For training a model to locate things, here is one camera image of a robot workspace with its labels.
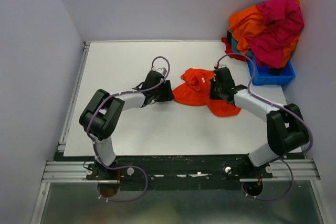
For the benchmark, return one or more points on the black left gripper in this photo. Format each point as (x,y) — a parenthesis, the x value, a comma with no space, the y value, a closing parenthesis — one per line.
(167,95)

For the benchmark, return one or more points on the bright orange t shirt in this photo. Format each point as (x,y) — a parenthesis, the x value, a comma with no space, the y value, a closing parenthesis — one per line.
(195,91)

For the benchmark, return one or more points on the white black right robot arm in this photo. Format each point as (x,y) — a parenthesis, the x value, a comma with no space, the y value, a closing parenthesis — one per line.
(284,123)

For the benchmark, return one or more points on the teal blue t shirt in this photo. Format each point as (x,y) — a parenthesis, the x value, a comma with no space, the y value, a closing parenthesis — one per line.
(234,45)

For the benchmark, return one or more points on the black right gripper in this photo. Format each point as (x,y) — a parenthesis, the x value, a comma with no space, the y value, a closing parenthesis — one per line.
(212,95)

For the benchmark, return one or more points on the red t shirt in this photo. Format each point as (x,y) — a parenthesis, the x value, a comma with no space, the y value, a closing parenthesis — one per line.
(233,55)

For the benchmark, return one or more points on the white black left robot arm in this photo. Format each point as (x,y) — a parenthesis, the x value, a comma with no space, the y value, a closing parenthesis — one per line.
(100,117)

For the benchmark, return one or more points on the orange t shirt in pile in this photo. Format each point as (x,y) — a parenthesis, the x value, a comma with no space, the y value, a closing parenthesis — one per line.
(249,22)

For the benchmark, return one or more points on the aluminium extrusion rail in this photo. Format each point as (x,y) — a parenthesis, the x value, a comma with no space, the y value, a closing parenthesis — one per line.
(66,172)

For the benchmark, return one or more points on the blue plastic bin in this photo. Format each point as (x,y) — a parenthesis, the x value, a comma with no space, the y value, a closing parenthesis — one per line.
(271,77)

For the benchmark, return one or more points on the magenta t shirt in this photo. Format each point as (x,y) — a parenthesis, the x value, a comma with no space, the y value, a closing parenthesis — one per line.
(284,22)

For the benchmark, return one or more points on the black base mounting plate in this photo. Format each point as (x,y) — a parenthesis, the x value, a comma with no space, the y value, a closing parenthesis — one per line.
(175,172)

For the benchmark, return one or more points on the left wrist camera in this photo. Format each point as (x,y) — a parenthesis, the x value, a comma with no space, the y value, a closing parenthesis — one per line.
(162,71)

